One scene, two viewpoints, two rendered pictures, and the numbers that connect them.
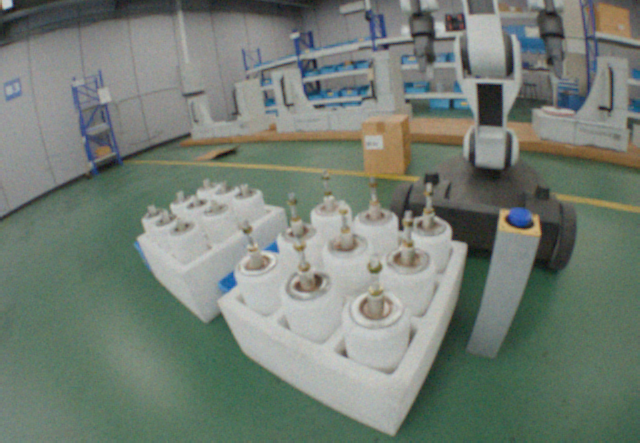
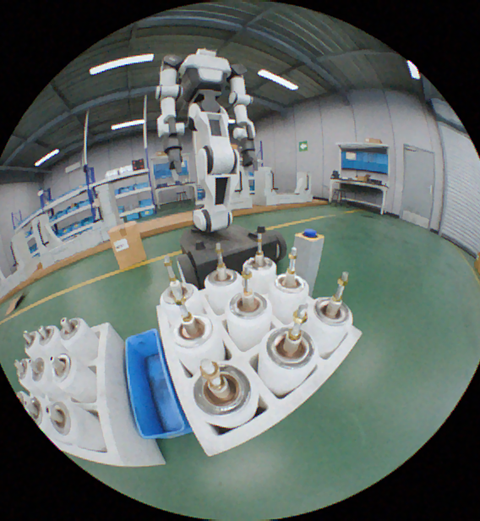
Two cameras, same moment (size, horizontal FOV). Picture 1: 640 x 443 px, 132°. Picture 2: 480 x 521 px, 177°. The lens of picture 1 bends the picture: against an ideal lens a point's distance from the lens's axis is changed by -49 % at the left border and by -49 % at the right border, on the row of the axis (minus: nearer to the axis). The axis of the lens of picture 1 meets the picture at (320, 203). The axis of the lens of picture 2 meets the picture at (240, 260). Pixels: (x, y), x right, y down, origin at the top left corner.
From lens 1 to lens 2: 0.40 m
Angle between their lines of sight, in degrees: 61
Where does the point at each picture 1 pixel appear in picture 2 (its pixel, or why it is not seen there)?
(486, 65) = (222, 166)
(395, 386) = (356, 332)
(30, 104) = not seen: outside the picture
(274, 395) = (284, 431)
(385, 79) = (107, 204)
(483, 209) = (242, 249)
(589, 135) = (232, 205)
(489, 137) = (220, 211)
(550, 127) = not seen: hidden behind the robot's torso
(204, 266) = (117, 436)
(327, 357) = (331, 364)
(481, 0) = (214, 129)
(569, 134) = not seen: hidden behind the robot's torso
